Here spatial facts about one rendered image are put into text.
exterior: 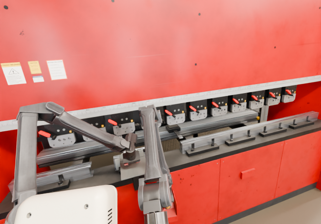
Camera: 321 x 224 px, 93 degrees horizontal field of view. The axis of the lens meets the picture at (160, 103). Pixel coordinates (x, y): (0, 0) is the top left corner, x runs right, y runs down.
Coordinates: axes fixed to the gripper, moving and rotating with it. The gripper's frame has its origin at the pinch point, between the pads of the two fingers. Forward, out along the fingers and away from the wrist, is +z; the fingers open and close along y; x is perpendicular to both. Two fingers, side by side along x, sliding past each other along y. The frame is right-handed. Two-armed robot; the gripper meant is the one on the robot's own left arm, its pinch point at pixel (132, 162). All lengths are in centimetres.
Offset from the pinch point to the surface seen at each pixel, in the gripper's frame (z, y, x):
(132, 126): -8.9, -4.0, -22.3
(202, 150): 17, -60, -4
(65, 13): -72, 24, -59
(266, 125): 15, -135, -13
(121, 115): -17.5, 2.5, -27.4
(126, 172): 0.8, 4.2, 5.3
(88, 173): 18.2, 32.0, -8.0
